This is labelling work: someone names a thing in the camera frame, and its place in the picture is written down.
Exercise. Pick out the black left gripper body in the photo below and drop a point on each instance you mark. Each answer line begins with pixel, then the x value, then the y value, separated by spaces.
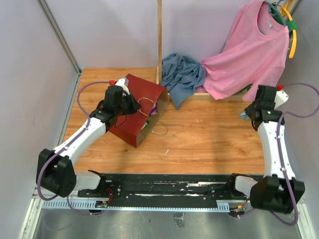
pixel 127 107

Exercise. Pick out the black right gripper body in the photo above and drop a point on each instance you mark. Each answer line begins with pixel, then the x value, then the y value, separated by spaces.
pixel 248 110

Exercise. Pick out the green candy snack bag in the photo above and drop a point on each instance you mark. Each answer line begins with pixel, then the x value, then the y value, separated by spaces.
pixel 245 116

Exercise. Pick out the red paper bag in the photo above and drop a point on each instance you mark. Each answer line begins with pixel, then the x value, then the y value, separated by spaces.
pixel 149 103

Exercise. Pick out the purple snack bag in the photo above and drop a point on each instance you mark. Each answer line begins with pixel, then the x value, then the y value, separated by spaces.
pixel 154 110

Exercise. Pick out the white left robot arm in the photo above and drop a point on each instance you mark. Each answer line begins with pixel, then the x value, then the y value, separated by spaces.
pixel 55 169

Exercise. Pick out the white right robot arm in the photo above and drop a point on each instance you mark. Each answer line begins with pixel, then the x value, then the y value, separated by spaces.
pixel 279 190

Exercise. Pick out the green white snack bag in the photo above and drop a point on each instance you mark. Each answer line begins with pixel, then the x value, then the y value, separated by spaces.
pixel 145 124

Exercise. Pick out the pink t-shirt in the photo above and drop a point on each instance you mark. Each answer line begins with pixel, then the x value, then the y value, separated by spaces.
pixel 254 54

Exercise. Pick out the blue crumpled shirt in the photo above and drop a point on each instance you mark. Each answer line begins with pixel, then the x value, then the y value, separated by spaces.
pixel 181 75

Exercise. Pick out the green clothes hanger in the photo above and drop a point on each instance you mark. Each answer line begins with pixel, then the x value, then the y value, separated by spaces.
pixel 280 11

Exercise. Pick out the grey clothes hanger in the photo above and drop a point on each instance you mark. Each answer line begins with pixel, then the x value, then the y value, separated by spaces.
pixel 275 13

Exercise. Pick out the yellow clothes hanger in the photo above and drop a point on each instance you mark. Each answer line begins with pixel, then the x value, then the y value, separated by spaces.
pixel 291 25

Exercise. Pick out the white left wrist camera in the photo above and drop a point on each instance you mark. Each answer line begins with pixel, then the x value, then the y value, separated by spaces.
pixel 123 82

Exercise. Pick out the wooden rack frame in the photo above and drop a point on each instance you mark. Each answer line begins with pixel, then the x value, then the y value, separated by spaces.
pixel 195 96

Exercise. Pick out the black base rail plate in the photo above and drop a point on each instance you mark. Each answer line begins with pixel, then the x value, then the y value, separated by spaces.
pixel 161 192

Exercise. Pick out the aluminium corner post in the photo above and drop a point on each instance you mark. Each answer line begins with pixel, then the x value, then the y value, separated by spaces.
pixel 59 35

